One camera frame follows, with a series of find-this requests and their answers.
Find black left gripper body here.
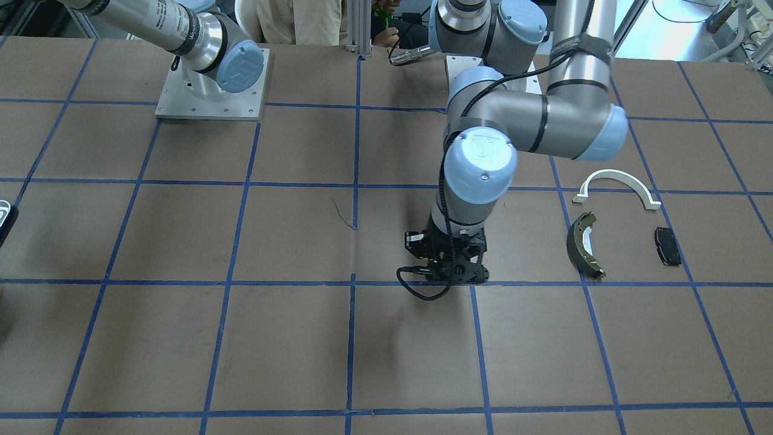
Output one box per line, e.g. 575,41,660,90
420,225,490,285

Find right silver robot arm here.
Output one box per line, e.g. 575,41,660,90
63,1,265,99

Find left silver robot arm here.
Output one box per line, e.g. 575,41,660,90
397,1,627,286

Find green curved brake shoe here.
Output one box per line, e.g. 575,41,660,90
566,211,606,279

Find black brake pad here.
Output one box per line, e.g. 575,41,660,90
654,227,682,266

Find person in beige shirt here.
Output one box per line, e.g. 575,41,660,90
257,0,402,50

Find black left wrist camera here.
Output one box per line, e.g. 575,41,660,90
404,231,431,258

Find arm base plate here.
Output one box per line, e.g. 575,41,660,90
155,48,271,121
446,56,547,97

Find white curved plastic bracket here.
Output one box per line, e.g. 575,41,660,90
572,169,662,211

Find aluminium frame post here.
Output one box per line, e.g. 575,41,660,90
345,0,372,57

